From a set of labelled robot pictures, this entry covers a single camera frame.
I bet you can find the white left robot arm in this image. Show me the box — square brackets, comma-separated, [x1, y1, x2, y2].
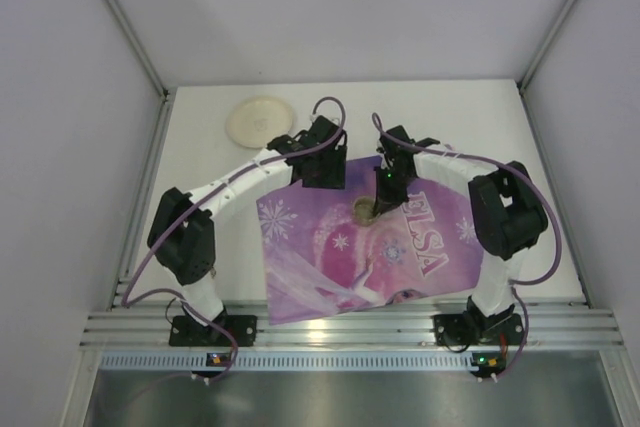
[147, 115, 347, 326]

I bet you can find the small metal cup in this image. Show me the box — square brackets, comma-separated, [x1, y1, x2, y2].
[352, 196, 377, 226]

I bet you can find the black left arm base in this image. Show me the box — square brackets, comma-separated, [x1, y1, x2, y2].
[168, 314, 258, 347]

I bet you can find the purple Elsa placemat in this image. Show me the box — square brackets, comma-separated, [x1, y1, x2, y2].
[256, 157, 484, 325]

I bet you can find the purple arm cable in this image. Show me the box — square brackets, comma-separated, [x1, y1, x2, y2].
[370, 112, 562, 373]
[121, 95, 348, 378]

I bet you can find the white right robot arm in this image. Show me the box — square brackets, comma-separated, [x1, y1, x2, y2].
[372, 126, 548, 332]

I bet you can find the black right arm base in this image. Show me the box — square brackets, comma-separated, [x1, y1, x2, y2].
[433, 312, 525, 350]

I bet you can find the white slotted cable duct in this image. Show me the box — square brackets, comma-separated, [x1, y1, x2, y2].
[100, 351, 500, 372]

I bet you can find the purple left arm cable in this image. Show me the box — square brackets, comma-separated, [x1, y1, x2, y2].
[121, 95, 348, 378]

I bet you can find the cream round plate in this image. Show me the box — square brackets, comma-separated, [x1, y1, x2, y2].
[225, 96, 295, 149]

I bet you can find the aluminium mounting rail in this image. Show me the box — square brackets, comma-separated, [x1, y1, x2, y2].
[80, 301, 624, 351]

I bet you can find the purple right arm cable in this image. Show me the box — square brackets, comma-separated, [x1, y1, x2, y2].
[370, 112, 562, 373]

